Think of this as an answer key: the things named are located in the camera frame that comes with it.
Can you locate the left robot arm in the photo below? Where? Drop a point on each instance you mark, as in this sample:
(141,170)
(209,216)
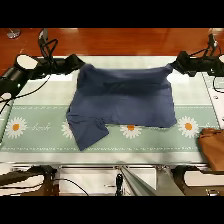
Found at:
(13,78)

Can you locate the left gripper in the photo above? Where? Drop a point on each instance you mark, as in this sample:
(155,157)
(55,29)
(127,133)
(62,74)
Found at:
(74,63)

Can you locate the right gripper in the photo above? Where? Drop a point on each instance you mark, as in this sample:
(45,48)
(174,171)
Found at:
(182,63)

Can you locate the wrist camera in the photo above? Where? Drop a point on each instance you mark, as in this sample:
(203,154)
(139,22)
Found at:
(43,35)
(212,41)

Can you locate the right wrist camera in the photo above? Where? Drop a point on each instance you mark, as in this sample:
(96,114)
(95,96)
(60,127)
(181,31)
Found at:
(212,41)

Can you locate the silver frame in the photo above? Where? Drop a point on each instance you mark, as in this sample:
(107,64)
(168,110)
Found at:
(140,185)

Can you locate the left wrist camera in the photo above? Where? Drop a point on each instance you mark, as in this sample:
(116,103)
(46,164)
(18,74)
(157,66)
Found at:
(43,35)

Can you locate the blue T-shirt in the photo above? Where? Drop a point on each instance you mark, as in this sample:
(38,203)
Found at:
(133,100)

